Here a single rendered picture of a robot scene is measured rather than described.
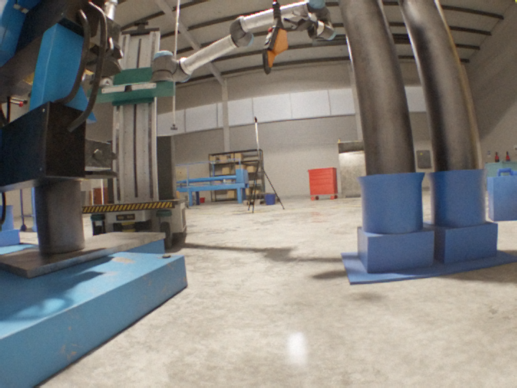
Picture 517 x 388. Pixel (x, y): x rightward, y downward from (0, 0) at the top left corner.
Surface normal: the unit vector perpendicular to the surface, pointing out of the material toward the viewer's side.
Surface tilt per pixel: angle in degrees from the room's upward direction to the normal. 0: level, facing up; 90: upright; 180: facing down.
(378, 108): 90
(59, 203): 90
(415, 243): 90
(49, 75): 90
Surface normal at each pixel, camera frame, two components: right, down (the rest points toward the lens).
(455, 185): -0.72, 0.05
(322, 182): -0.53, 0.04
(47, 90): 0.97, -0.06
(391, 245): -0.22, 0.02
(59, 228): 0.67, -0.04
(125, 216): 0.21, -0.01
